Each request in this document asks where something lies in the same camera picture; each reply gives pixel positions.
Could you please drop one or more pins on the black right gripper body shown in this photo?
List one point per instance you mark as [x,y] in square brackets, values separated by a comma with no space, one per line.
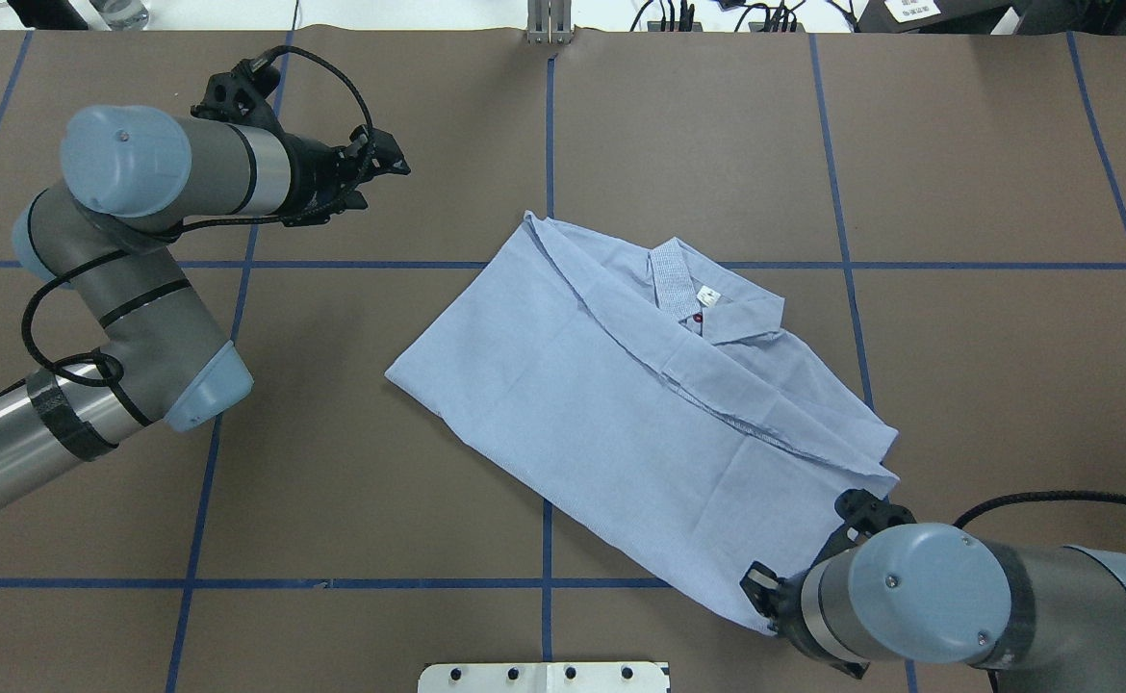
[786,606]

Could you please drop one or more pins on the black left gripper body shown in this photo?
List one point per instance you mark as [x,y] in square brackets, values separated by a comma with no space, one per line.
[311,179]

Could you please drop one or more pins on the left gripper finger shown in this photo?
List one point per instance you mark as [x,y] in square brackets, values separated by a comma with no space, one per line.
[379,154]

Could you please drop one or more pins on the blue striped button shirt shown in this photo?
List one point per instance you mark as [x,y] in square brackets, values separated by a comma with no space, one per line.
[656,398]

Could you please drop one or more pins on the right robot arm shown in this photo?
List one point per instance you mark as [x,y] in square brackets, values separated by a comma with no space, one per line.
[1033,619]

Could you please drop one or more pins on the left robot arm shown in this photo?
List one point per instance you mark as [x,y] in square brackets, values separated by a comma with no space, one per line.
[120,336]

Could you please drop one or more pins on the clear water bottle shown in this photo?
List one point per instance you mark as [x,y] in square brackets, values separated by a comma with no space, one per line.
[122,15]

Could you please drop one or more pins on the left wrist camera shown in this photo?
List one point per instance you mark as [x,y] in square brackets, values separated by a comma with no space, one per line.
[241,96]

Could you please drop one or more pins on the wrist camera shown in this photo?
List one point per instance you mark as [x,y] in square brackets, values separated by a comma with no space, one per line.
[863,515]
[241,96]

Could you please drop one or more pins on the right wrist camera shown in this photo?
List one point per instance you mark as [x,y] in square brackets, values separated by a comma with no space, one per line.
[863,515]

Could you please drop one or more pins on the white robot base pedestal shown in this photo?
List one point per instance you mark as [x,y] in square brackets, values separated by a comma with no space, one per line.
[576,676]

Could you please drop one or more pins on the aluminium frame post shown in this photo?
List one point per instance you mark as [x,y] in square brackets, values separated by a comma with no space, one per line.
[549,22]

